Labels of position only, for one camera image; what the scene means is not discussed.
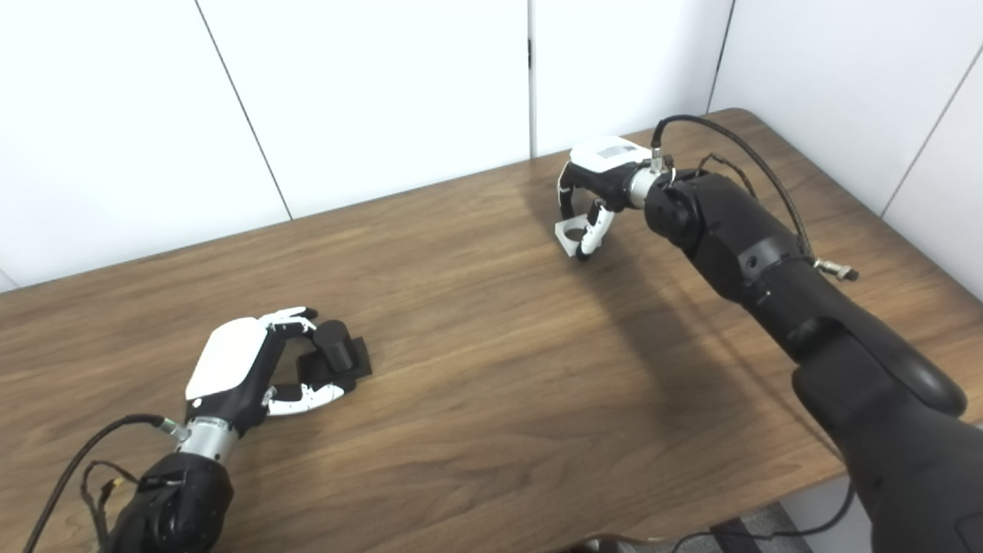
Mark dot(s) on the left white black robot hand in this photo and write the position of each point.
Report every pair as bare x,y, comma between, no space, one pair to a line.
226,357

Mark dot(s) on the black peg with base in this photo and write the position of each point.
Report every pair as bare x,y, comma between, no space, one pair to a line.
334,346

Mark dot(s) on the grey black striped floor mat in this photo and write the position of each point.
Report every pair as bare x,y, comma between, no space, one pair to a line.
760,530

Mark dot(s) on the white square piece with hole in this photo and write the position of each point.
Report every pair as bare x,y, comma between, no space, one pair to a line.
567,240

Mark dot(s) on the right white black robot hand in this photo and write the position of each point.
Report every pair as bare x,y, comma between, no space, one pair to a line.
607,165

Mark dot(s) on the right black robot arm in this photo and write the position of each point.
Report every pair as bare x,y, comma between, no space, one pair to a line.
806,307

